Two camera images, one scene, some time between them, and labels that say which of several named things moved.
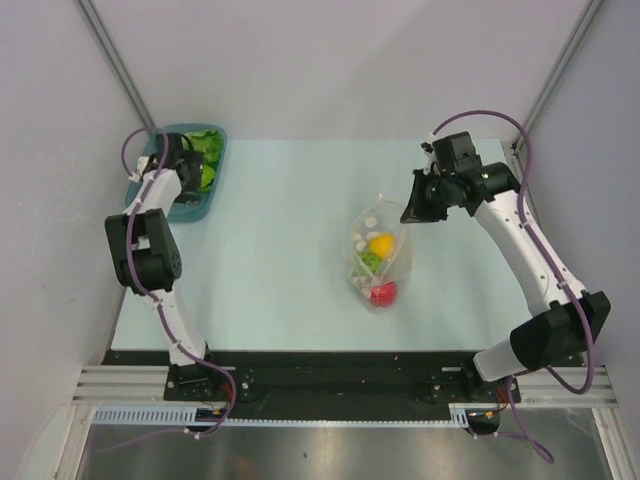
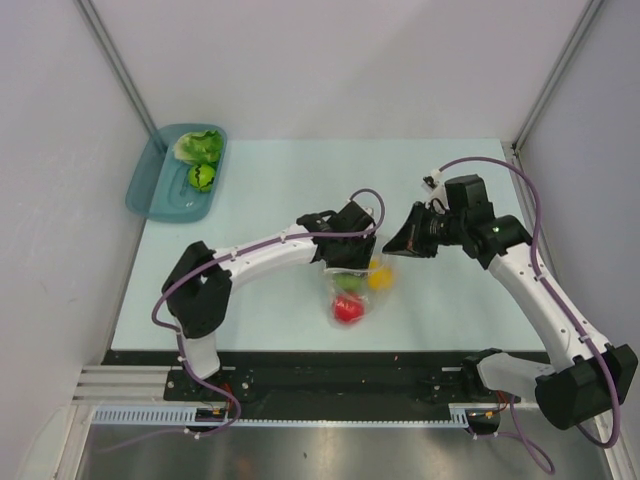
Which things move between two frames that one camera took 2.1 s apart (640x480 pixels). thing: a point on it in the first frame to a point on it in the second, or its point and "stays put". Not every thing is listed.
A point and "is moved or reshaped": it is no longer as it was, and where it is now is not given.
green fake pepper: (371, 260) to (350, 282)
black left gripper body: (195, 164) to (355, 253)
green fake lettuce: (209, 143) stays put
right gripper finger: (424, 205) to (408, 240)
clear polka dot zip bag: (376, 251) is moved or reshaped
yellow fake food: (381, 244) is moved or reshaped
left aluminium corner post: (90, 11) stays put
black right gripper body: (445, 198) to (440, 230)
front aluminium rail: (148, 384) stays put
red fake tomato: (383, 295) to (348, 309)
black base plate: (420, 384) stays put
